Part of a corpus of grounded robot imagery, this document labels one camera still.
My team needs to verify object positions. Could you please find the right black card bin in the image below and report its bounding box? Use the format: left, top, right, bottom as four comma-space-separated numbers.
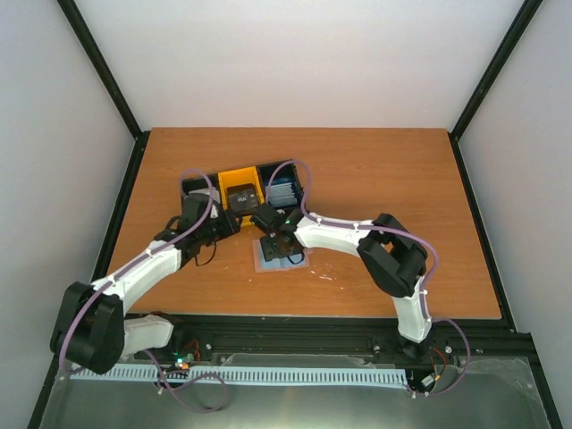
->
256, 160, 304, 214

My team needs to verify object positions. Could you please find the white red card stack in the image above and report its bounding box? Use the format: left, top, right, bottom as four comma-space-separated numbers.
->
189, 188, 221, 206

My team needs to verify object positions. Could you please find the yellow middle card bin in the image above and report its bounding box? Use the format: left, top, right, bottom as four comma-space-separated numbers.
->
218, 166, 265, 227

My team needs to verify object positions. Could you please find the light blue slotted cable duct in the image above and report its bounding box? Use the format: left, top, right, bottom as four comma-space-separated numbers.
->
71, 364, 408, 389

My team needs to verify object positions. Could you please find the right black frame post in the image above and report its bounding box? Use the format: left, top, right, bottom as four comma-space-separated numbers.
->
450, 0, 544, 139

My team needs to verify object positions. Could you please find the left black card bin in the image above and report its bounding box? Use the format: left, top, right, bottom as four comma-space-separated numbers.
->
181, 174, 223, 215

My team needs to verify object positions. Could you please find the right connector with wires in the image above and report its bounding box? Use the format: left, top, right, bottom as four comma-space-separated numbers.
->
421, 347, 448, 392

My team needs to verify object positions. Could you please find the black frame post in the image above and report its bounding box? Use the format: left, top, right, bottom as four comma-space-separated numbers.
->
450, 0, 544, 139
56, 0, 151, 142

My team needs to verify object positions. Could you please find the black card stack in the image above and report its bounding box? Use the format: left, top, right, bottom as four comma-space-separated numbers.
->
227, 183, 259, 213

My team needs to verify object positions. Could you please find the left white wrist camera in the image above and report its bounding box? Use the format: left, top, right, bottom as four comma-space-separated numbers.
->
210, 199, 223, 219

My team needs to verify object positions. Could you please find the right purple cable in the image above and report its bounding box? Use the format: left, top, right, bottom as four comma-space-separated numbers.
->
265, 159, 473, 398

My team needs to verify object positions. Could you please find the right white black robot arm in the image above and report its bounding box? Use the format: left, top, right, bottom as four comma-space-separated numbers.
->
251, 203, 433, 361

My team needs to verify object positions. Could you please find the left controller board with wires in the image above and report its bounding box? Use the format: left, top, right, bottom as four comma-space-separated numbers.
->
174, 340, 201, 370

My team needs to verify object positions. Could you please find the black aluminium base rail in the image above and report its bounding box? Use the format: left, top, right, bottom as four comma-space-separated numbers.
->
62, 315, 535, 372

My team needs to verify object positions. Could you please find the pink leather card holder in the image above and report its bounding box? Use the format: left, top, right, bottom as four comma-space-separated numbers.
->
252, 240, 310, 273

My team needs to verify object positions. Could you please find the blue card stack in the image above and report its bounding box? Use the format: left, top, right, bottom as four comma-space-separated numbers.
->
265, 177, 299, 208

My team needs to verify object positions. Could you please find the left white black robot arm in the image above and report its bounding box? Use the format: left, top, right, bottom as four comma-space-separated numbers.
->
50, 194, 240, 374

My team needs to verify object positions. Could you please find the black card bin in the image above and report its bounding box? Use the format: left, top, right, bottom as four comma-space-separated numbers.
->
181, 174, 223, 215
256, 160, 304, 214

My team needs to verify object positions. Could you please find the left black frame post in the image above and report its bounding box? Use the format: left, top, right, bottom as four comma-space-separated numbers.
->
56, 0, 151, 142

